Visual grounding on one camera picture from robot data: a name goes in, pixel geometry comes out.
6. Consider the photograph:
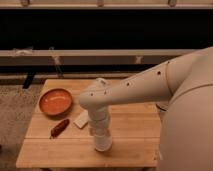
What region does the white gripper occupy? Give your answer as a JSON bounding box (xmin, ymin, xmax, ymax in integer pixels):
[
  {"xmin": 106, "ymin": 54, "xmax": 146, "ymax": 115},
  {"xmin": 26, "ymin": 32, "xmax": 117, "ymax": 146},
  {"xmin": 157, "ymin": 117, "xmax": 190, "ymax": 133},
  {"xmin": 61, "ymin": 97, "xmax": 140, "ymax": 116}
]
[{"xmin": 88, "ymin": 107, "xmax": 110, "ymax": 136}]

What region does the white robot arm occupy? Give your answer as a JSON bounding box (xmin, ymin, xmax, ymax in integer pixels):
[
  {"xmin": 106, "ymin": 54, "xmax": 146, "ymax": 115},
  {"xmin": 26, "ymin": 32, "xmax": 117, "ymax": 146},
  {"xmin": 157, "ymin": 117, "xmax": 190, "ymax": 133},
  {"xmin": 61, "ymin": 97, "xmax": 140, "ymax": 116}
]
[{"xmin": 79, "ymin": 46, "xmax": 213, "ymax": 171}]

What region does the pale yellow sponge block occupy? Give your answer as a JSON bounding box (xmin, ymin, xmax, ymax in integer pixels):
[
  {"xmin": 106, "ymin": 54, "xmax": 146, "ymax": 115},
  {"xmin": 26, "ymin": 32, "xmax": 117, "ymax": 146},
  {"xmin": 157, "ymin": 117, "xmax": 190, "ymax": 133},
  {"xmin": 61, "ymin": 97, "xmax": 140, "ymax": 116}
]
[{"xmin": 74, "ymin": 110, "xmax": 88, "ymax": 129}]

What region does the red-brown sausage toy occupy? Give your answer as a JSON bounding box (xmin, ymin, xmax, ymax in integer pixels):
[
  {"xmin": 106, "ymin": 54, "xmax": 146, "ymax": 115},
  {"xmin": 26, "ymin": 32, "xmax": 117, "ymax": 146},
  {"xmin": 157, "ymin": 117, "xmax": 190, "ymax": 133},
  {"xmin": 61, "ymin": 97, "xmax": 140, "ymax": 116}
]
[{"xmin": 50, "ymin": 119, "xmax": 70, "ymax": 138}]

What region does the orange bowl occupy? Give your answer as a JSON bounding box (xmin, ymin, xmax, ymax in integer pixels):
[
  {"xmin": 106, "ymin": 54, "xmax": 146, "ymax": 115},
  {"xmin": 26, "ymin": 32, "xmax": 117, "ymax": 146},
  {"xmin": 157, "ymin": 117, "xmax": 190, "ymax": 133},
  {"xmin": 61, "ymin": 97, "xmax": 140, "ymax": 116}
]
[{"xmin": 39, "ymin": 88, "xmax": 73, "ymax": 116}]

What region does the wooden table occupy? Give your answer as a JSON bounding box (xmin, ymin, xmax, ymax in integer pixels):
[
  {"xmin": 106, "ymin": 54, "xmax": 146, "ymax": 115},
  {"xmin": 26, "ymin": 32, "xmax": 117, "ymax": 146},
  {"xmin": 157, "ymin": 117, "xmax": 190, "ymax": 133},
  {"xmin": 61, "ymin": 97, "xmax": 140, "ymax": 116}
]
[{"xmin": 15, "ymin": 78, "xmax": 163, "ymax": 169}]

